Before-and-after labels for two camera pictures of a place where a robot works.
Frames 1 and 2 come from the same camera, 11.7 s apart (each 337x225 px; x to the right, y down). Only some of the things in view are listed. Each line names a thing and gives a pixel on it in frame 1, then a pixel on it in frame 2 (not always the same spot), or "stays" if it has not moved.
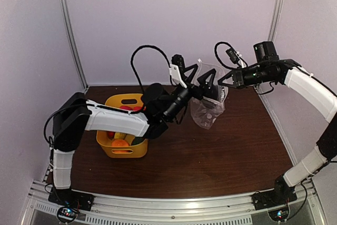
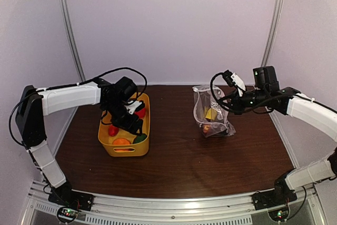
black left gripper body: [197, 93] → [120, 118]
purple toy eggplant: [216, 92] → [218, 129]
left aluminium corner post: [61, 1] stays
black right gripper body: [262, 76] → [260, 98]
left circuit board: [67, 214] stays
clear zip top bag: [206, 109] → [211, 113]
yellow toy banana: [118, 135] → [211, 114]
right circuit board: [279, 215] stays
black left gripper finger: [201, 80] → [136, 127]
